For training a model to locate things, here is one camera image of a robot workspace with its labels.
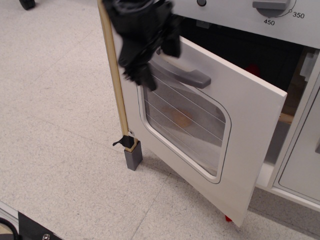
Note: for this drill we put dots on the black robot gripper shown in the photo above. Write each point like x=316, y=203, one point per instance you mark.
x=144, y=26

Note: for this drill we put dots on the grey oven door handle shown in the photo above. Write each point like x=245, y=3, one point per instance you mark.
x=168, y=68

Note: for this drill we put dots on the white toy oven door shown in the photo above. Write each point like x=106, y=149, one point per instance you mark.
x=233, y=120

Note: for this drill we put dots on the orange toy chicken drumstick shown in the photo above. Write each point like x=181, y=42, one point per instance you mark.
x=179, y=116

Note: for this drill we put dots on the small black round button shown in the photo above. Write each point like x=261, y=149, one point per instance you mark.
x=201, y=3

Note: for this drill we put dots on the black tape on leg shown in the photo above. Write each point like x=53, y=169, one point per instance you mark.
x=126, y=141

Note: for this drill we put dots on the red toy strawberry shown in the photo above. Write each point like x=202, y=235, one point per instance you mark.
x=253, y=69

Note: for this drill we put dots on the grey leg foot cap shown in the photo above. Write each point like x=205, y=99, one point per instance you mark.
x=134, y=158

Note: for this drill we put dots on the white toy kitchen cabinet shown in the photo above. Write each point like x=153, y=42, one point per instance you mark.
x=299, y=24

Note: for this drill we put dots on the grey temperature knob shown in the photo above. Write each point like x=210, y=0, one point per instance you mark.
x=271, y=8

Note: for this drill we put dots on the black caster wheel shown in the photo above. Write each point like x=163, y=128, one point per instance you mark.
x=27, y=4

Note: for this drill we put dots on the red toy piece on floor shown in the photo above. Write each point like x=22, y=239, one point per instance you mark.
x=227, y=219

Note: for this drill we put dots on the white right cabinet door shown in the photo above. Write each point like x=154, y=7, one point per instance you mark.
x=300, y=172

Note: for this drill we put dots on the wooden kitchen leg post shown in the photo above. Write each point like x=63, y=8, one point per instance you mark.
x=113, y=65

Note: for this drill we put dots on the black metal base plate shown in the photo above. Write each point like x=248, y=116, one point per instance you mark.
x=31, y=230

